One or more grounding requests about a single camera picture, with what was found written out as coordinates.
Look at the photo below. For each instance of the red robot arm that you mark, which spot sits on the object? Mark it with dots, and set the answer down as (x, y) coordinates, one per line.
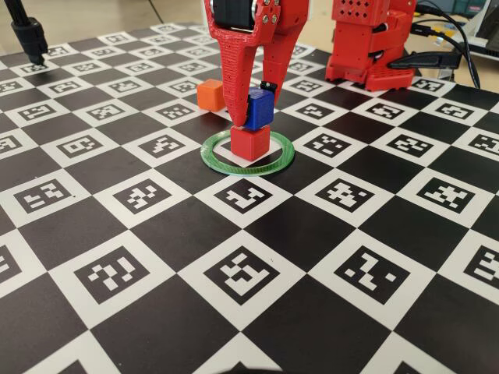
(362, 46)

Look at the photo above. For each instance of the blue cube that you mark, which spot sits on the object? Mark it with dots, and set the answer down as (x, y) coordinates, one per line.
(260, 111)

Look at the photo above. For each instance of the black usb plug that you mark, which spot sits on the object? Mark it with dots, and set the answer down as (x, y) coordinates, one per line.
(423, 30)

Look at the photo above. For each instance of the orange cube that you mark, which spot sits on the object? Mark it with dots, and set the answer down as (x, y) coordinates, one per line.
(208, 96)

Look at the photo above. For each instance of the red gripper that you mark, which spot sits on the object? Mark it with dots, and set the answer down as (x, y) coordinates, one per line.
(238, 46)

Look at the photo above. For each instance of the red cube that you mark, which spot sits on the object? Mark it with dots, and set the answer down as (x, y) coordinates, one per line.
(249, 144)

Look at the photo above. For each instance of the white device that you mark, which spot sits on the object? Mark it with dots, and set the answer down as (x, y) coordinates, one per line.
(485, 23)

